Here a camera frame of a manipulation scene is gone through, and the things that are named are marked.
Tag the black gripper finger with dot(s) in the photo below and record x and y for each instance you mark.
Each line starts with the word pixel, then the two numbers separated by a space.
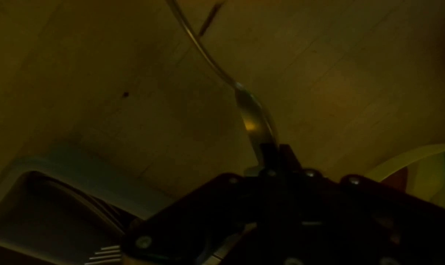
pixel 279 160

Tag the silver spoon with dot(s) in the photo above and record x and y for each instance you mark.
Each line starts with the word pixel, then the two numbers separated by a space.
pixel 257 122

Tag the yellow plastic plate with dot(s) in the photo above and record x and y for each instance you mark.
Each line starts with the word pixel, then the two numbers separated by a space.
pixel 422 169

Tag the grey cutlery holder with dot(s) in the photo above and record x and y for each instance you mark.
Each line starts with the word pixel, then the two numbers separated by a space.
pixel 67 210

